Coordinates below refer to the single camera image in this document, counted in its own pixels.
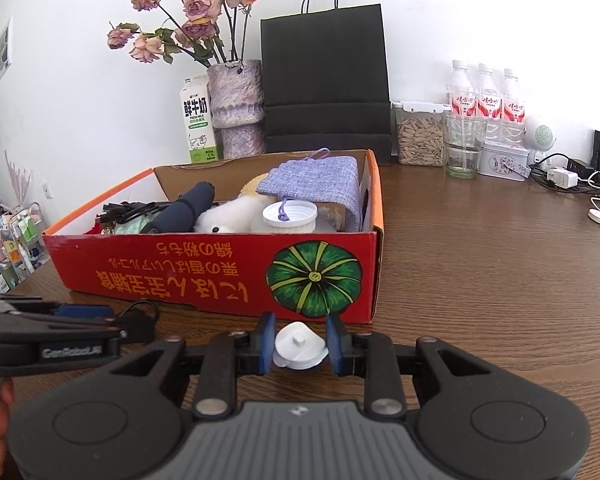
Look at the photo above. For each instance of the white plastic jar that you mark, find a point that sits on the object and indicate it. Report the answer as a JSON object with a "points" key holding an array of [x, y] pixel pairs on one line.
{"points": [[290, 217]]}

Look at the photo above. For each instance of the white wall socket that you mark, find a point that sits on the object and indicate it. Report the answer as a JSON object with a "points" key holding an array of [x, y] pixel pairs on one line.
{"points": [[47, 190]]}

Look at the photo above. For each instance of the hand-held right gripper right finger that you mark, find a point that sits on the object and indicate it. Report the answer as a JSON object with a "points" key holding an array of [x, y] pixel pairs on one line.
{"points": [[336, 345]]}

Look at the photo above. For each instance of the navy pouch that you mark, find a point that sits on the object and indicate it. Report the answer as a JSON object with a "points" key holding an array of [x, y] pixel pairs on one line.
{"points": [[180, 212]]}

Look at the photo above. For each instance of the purple burlap pouch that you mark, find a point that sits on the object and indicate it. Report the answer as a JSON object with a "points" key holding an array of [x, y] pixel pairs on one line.
{"points": [[320, 180]]}

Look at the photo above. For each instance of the clear container of seeds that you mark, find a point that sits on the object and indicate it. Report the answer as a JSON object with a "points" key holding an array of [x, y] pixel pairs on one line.
{"points": [[420, 140]]}

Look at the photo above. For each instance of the light green plastic bag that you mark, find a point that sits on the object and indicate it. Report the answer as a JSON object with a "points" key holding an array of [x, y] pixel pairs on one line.
{"points": [[130, 227]]}

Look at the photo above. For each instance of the white green milk carton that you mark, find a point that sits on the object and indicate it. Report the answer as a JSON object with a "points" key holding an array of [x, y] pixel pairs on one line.
{"points": [[197, 115]]}

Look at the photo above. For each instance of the black charger block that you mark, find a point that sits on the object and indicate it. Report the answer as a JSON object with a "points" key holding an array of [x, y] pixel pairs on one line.
{"points": [[582, 167]]}

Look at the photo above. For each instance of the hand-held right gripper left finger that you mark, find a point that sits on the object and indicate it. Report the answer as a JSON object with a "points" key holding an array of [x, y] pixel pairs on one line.
{"points": [[267, 345]]}

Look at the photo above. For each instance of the white charger plug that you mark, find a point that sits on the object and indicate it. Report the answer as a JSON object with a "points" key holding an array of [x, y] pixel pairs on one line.
{"points": [[562, 178]]}

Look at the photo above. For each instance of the white round speaker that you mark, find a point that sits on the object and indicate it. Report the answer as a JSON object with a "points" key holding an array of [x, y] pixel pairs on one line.
{"points": [[542, 135]]}

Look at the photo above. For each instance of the purple textured vase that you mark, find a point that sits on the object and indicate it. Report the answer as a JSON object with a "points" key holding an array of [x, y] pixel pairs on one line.
{"points": [[235, 95]]}

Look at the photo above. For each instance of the red cardboard box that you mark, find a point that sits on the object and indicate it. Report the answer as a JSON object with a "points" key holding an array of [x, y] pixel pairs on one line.
{"points": [[180, 270]]}

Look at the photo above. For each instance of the yellow white plush toy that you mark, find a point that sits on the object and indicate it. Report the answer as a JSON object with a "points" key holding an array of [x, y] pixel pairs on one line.
{"points": [[225, 217]]}

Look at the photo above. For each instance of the white tin box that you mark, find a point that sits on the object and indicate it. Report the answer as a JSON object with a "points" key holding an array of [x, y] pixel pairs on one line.
{"points": [[500, 162]]}

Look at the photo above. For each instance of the clear glass cup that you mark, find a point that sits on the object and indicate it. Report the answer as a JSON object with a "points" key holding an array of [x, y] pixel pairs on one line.
{"points": [[465, 132], [462, 165]]}

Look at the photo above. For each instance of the purple feather decoration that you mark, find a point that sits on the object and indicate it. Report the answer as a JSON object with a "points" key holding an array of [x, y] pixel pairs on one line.
{"points": [[20, 180]]}

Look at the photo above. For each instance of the metal storage rack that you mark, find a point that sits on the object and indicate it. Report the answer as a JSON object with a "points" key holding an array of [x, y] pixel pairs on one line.
{"points": [[17, 240]]}

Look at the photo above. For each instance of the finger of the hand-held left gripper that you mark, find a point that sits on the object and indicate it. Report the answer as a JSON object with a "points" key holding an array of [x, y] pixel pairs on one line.
{"points": [[82, 311], [70, 329]]}

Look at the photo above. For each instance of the white jar lid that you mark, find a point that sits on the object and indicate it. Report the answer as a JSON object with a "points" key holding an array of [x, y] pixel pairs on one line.
{"points": [[300, 347]]}

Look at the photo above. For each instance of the wall poster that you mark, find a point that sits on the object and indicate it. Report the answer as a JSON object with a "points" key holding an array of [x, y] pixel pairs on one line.
{"points": [[2, 50]]}

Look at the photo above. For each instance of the black paper bag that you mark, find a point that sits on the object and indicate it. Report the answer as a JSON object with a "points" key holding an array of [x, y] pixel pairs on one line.
{"points": [[325, 70]]}

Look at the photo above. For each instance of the red label water bottle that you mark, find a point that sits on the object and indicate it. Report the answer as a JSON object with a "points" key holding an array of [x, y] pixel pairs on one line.
{"points": [[488, 102], [461, 97], [513, 107]]}

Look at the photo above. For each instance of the dried pink rose bouquet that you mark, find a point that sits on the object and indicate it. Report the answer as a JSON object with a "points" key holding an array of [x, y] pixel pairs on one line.
{"points": [[197, 7]]}

